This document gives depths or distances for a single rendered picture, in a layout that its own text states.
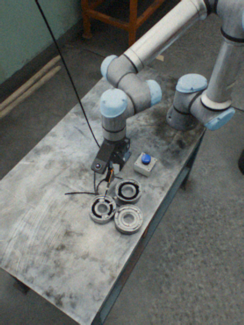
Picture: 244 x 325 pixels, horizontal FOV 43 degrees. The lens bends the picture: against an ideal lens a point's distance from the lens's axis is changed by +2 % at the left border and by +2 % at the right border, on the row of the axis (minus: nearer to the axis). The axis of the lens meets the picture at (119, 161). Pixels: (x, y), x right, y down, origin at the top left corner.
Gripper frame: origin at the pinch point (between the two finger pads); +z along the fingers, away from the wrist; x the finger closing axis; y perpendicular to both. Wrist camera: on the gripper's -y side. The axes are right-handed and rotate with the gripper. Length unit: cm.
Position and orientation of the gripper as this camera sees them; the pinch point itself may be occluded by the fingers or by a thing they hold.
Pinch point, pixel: (111, 172)
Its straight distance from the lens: 112.2
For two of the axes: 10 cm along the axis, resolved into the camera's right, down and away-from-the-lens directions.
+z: -0.1, 5.7, 8.2
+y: 4.8, -7.2, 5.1
